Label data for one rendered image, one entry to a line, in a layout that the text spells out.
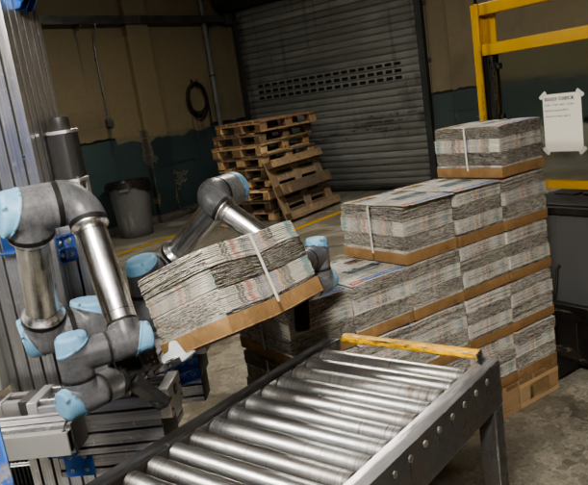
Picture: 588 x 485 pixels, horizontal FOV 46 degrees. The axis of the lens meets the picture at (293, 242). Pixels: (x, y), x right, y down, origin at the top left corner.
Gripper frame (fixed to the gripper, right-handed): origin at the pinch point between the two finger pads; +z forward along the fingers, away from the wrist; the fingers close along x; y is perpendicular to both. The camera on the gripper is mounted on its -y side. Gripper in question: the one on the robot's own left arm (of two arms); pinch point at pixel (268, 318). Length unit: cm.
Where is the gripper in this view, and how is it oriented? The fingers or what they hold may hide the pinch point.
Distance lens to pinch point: 209.0
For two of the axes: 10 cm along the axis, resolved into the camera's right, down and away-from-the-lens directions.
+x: 6.8, -3.3, -6.5
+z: -6.0, 2.5, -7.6
